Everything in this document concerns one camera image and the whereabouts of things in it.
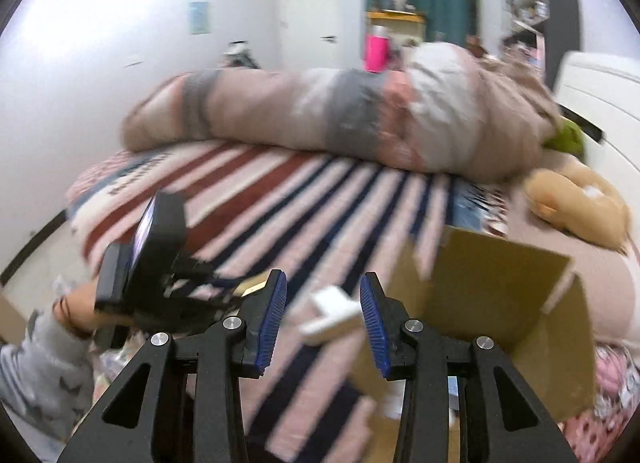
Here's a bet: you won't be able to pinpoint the yellow shelf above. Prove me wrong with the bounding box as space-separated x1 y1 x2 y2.
366 10 427 44

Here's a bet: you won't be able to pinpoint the white door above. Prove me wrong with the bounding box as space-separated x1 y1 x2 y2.
274 0 338 72

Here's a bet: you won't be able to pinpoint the brown cardboard box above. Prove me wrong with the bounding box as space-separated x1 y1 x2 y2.
349 224 599 463

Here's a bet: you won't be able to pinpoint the small white box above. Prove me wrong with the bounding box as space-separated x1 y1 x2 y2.
297 287 364 345

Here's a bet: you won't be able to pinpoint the person's left forearm grey sleeve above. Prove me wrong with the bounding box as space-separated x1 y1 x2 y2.
0 310 97 444

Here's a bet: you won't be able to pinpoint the green plush toy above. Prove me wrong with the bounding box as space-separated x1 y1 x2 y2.
542 118 587 156

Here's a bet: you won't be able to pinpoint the pink floral cloth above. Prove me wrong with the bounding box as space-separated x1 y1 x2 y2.
557 340 640 463

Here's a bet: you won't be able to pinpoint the black hair tie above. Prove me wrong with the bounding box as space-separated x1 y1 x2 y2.
52 295 93 340

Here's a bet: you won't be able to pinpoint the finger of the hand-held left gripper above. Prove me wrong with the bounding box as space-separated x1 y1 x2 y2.
170 290 248 324
176 254 240 290

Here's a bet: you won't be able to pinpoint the crumpled plastic bags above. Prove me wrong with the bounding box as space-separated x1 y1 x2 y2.
87 333 146 396

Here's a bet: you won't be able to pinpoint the pink bottle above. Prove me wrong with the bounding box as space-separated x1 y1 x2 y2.
364 25 392 74

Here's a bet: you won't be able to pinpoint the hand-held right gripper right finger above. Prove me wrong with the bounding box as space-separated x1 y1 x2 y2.
359 271 577 463

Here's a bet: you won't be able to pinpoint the small yellow object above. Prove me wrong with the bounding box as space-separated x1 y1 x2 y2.
235 272 271 300

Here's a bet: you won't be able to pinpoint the beige bed sheet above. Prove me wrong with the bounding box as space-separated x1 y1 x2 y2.
500 148 640 346

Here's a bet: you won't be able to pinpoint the brown plush toy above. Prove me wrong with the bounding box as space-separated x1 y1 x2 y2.
522 158 633 251

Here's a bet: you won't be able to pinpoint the light blue wall poster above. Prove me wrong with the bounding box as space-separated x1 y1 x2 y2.
188 1 210 36

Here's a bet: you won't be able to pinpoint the person's left hand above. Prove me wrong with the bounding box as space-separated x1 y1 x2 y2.
64 281 102 336

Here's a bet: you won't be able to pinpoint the striped flag blanket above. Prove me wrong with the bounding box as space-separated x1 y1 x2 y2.
65 139 511 463

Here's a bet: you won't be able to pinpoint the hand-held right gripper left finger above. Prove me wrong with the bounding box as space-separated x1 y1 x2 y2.
56 269 288 463

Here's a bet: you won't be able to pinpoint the white headboard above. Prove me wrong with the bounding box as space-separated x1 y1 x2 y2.
552 50 640 174

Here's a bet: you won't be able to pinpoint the rolled beige grey quilt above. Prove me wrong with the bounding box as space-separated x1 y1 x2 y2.
121 42 563 182

